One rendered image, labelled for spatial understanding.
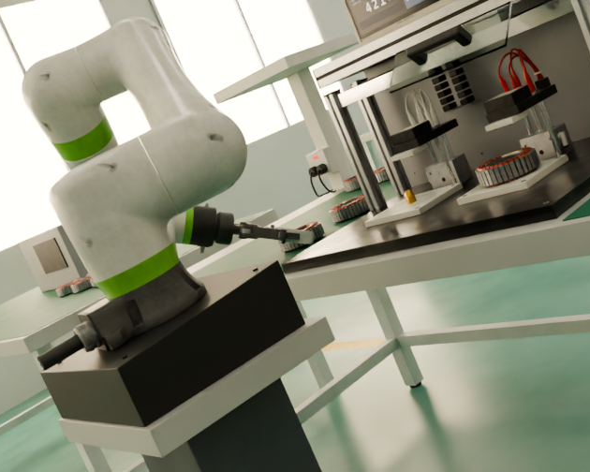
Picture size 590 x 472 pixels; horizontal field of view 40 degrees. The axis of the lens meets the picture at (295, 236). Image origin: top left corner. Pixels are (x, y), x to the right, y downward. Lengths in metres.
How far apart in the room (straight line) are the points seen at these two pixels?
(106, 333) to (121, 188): 0.20
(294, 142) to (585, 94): 5.99
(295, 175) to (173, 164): 6.33
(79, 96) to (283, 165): 5.94
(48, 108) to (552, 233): 0.89
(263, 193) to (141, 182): 6.06
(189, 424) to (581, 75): 1.03
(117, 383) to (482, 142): 1.06
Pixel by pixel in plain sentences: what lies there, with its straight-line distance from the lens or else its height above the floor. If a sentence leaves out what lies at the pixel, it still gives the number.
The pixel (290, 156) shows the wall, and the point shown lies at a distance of 7.49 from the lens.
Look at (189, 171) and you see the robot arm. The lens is 1.16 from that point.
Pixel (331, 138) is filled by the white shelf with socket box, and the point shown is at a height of 0.92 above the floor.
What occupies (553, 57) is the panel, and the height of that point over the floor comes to 0.94.
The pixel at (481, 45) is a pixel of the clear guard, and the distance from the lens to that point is 1.31.
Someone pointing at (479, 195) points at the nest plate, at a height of 0.78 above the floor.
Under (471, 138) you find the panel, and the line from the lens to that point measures 1.85.
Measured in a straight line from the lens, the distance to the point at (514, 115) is 1.53.
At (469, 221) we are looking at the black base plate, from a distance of 1.34.
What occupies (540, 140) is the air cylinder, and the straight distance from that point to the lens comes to 1.62.
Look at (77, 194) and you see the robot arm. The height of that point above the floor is 1.05.
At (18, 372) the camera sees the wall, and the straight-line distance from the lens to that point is 5.96.
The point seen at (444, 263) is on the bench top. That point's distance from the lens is 1.33.
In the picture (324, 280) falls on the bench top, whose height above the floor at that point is 0.73.
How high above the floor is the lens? 1.03
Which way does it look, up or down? 7 degrees down
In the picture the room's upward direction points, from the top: 23 degrees counter-clockwise
